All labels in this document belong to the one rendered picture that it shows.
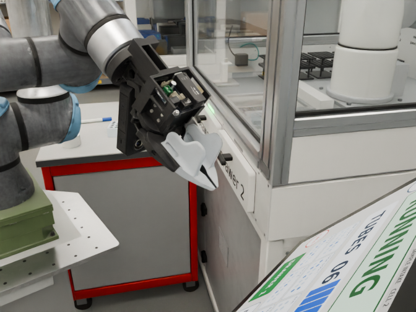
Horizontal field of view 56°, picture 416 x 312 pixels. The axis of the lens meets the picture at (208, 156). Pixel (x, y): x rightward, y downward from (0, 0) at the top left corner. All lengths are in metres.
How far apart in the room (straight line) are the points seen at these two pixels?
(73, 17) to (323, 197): 0.62
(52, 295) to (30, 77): 0.67
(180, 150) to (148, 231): 1.16
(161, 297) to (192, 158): 1.46
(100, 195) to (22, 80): 0.96
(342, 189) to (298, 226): 0.13
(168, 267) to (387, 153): 1.13
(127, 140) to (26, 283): 0.47
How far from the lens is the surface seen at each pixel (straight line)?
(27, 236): 1.02
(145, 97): 0.50
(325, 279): 0.38
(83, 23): 0.58
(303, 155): 0.84
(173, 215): 1.62
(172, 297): 1.92
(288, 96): 0.78
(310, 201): 0.90
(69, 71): 0.65
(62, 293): 1.17
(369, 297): 0.29
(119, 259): 1.73
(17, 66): 0.63
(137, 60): 0.53
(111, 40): 0.55
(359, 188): 0.95
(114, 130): 1.58
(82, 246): 1.01
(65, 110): 0.99
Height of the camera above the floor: 1.36
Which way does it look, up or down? 25 degrees down
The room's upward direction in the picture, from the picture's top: straight up
